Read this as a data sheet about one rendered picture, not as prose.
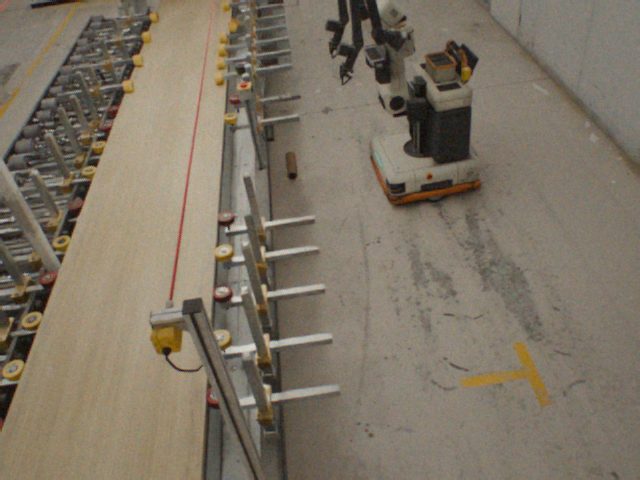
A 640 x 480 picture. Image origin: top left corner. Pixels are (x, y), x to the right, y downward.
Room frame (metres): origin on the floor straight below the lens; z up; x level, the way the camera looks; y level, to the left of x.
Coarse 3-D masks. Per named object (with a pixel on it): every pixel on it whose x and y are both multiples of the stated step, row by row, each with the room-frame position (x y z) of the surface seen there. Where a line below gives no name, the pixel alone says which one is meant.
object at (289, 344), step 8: (312, 336) 1.44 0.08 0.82; (320, 336) 1.43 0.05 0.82; (328, 336) 1.43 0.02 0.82; (272, 344) 1.43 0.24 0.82; (280, 344) 1.43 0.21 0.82; (288, 344) 1.42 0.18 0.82; (296, 344) 1.42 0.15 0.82; (304, 344) 1.42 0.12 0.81; (312, 344) 1.42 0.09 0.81; (320, 344) 1.42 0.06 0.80; (232, 352) 1.42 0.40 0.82; (240, 352) 1.42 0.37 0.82; (272, 352) 1.42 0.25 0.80
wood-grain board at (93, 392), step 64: (192, 0) 5.64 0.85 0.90; (192, 64) 4.09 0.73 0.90; (128, 128) 3.24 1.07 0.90; (192, 128) 3.11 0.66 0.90; (128, 192) 2.52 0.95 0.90; (192, 192) 2.43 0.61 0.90; (128, 256) 2.00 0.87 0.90; (192, 256) 1.93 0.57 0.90; (64, 320) 1.65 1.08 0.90; (128, 320) 1.60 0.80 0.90; (64, 384) 1.32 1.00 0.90; (128, 384) 1.28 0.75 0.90; (192, 384) 1.24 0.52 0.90; (0, 448) 1.09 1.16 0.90; (64, 448) 1.06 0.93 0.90; (128, 448) 1.02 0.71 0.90; (192, 448) 0.99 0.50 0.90
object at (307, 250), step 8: (296, 248) 1.94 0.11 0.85; (304, 248) 1.94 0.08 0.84; (312, 248) 1.93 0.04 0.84; (272, 256) 1.92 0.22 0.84; (280, 256) 1.92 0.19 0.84; (288, 256) 1.92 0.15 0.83; (296, 256) 1.92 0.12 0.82; (224, 264) 1.91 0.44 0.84; (232, 264) 1.91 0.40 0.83; (240, 264) 1.92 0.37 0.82
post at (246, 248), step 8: (248, 248) 1.62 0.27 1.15; (248, 256) 1.62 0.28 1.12; (248, 264) 1.62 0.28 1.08; (248, 272) 1.62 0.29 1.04; (256, 272) 1.63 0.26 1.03; (256, 280) 1.62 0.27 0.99; (256, 288) 1.62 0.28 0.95; (256, 296) 1.62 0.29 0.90; (264, 296) 1.65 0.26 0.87; (264, 320) 1.62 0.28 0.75
